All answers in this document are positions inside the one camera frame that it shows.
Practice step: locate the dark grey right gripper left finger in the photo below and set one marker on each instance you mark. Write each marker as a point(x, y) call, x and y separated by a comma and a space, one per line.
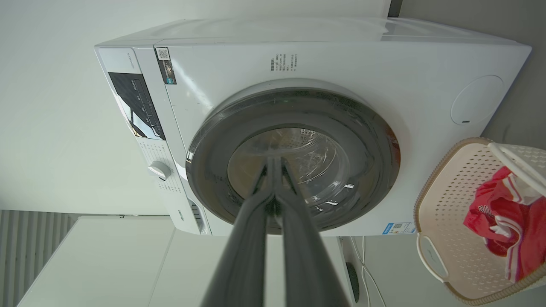
point(243, 260)

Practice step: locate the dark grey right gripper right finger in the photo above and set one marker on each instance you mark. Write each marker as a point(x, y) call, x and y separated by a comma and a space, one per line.
point(309, 264)

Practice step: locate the white washing machine control knob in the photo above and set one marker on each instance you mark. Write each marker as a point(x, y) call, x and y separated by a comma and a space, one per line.
point(160, 170)

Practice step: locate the round dark washing machine door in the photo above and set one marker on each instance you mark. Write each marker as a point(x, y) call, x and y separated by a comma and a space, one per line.
point(367, 140)

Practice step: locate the white front-load washing machine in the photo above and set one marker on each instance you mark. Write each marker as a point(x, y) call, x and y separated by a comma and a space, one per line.
point(341, 59)

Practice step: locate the white cabinet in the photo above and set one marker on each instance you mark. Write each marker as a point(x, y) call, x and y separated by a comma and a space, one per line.
point(111, 264)

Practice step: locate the white perforated laundry basket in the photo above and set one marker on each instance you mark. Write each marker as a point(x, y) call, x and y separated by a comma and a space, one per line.
point(452, 213)

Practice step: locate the red and white garment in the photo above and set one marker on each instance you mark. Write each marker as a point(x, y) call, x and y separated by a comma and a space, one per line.
point(503, 213)

